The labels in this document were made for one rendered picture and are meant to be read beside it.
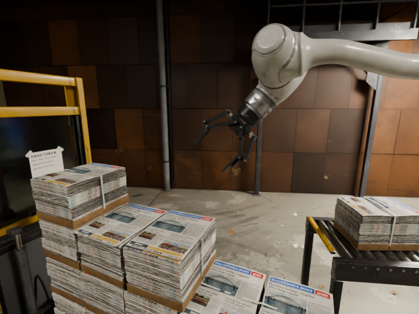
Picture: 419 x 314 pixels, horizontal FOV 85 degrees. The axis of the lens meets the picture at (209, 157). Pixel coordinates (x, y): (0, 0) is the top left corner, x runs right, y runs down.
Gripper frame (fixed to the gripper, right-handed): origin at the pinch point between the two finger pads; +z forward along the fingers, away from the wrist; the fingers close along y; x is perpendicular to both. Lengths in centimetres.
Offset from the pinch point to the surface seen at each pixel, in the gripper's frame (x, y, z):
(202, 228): 31.5, 15.8, 33.6
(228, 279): 34, 42, 43
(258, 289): 32, 53, 34
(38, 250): 51, -54, 144
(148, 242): 14, 3, 50
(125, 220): 29, -15, 61
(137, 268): 11, 8, 59
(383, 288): 172, 172, 2
